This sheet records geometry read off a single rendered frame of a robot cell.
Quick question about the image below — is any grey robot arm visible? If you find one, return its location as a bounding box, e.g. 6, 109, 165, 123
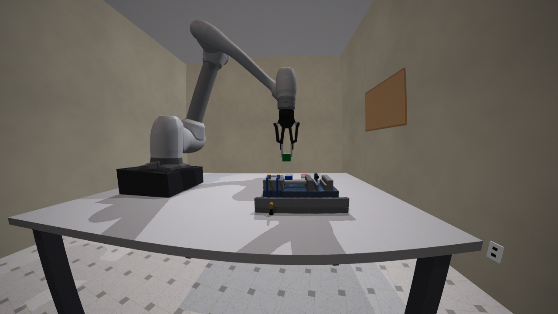
140, 20, 297, 171

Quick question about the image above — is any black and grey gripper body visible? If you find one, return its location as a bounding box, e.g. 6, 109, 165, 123
278, 109, 295, 129

